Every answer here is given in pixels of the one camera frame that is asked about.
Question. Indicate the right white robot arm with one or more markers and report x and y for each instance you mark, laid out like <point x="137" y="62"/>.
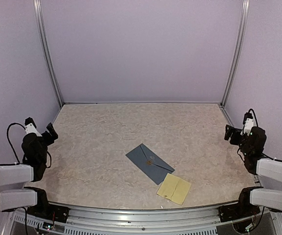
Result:
<point x="251" y="144"/>

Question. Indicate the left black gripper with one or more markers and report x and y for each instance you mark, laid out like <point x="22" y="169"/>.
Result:
<point x="50" y="140"/>

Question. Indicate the right aluminium frame post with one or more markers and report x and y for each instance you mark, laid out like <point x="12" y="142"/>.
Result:
<point x="237" y="52"/>

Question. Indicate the blue paper envelope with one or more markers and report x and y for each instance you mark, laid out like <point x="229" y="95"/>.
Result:
<point x="159" y="168"/>

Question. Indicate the front aluminium rail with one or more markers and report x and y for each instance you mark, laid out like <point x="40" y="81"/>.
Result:
<point x="183" y="221"/>

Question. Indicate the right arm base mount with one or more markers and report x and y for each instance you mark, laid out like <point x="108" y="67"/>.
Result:
<point x="235" y="212"/>

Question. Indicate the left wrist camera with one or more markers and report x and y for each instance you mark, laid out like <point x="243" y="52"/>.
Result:
<point x="30" y="127"/>

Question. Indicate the aluminium frame post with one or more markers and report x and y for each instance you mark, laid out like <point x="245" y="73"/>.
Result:
<point x="46" y="51"/>
<point x="237" y="52"/>

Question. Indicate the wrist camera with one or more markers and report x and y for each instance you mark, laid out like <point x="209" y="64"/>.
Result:
<point x="30" y="127"/>
<point x="249" y="121"/>

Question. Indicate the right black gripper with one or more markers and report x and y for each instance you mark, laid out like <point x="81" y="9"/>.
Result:
<point x="228" y="133"/>

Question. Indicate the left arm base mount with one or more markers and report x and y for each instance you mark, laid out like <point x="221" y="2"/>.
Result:
<point x="53" y="212"/>

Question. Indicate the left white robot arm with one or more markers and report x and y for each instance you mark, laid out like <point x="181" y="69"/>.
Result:
<point x="36" y="159"/>

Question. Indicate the left aluminium frame post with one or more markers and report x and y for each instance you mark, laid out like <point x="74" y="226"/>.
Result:
<point x="46" y="51"/>

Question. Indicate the brown sticker sheet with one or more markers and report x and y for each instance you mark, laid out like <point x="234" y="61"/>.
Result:
<point x="174" y="189"/>

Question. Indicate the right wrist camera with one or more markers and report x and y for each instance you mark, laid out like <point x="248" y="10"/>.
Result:
<point x="249" y="121"/>

